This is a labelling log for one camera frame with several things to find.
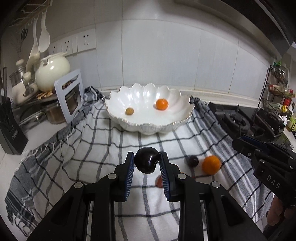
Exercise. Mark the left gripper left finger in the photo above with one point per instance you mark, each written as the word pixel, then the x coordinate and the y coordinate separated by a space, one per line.
pixel 125 176

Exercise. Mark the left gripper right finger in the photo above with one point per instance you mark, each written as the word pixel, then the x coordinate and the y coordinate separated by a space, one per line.
pixel 169 173

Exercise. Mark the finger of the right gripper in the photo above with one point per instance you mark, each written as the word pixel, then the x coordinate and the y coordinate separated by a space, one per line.
pixel 268 142
pixel 253 148

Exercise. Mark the red cherry tomato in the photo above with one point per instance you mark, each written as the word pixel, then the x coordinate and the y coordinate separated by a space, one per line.
pixel 159 182

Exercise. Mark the dark plum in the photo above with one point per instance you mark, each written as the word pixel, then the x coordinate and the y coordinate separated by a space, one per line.
pixel 192 161
pixel 146 159

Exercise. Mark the large orange mandarin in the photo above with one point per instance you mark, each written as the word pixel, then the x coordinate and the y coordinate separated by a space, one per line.
pixel 211 165

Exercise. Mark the checkered kitchen towel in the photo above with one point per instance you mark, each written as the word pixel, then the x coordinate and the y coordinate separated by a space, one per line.
pixel 92 146

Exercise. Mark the person right hand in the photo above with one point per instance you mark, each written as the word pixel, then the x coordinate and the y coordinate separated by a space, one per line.
pixel 276 210

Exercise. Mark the black gas stove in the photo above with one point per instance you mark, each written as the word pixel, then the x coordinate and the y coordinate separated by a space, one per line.
pixel 239 120

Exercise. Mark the brown longan in bowl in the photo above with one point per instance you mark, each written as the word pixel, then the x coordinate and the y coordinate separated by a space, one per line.
pixel 129 111

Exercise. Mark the white scalloped fruit bowl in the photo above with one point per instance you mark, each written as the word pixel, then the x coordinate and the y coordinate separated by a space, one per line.
pixel 146 118

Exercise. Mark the small orange in bowl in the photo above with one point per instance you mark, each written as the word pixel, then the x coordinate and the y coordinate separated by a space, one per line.
pixel 161 104

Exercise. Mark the steel pot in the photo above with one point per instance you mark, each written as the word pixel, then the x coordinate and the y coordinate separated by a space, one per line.
pixel 54 112

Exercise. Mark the white rack stand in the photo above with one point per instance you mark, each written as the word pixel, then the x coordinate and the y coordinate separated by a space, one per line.
pixel 70 91

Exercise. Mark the black knife block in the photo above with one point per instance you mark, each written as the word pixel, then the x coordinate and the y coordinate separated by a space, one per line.
pixel 13 140

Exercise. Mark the cream ceramic pot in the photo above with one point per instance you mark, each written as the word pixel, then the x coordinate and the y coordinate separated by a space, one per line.
pixel 51 68

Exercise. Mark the white hanging ladle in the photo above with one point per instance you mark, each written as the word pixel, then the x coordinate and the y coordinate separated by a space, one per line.
pixel 33 57

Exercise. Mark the white hanging spoon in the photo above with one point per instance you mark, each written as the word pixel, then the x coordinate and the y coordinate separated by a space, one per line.
pixel 44 39

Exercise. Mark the black wire spice rack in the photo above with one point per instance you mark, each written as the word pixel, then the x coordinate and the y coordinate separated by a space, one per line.
pixel 275 101

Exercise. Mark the wall power sockets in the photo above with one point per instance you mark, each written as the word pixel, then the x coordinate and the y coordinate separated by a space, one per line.
pixel 75 43

